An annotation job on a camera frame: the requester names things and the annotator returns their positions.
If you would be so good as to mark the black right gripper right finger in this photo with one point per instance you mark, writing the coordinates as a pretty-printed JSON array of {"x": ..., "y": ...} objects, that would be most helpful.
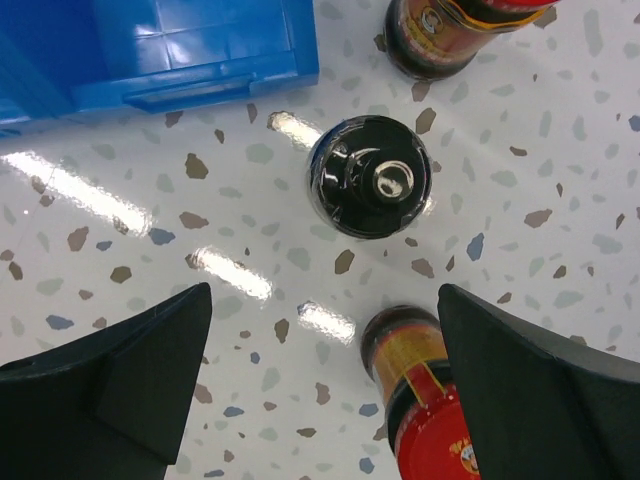
[{"x": 539, "y": 405}]

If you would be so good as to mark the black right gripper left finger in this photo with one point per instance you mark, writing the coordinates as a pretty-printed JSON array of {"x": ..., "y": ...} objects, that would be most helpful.
[{"x": 110, "y": 405}]

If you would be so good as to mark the black-cap white spice bottle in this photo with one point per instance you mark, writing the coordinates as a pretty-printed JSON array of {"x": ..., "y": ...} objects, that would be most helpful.
[{"x": 369, "y": 177}]

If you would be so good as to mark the red-cap dark sauce jar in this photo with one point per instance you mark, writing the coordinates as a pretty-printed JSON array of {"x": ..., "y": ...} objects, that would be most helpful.
[{"x": 436, "y": 39}]

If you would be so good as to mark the red-cap brown sauce jar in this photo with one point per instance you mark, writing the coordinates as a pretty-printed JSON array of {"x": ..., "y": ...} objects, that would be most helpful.
[{"x": 403, "y": 352}]

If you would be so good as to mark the blue three-compartment plastic bin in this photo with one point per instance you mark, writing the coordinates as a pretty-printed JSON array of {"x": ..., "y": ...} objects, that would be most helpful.
[{"x": 75, "y": 62}]

